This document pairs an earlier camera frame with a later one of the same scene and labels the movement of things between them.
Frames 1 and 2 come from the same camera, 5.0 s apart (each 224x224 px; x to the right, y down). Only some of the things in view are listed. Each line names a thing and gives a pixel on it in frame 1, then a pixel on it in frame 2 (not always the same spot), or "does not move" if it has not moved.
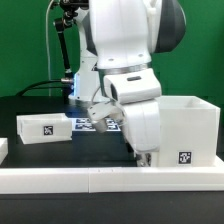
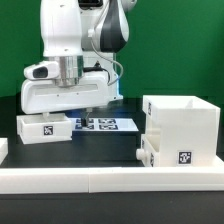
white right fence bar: x=218 y=162 does not move
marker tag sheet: x=86 y=125 does not move
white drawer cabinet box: x=189 y=131 does not move
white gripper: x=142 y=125 to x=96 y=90
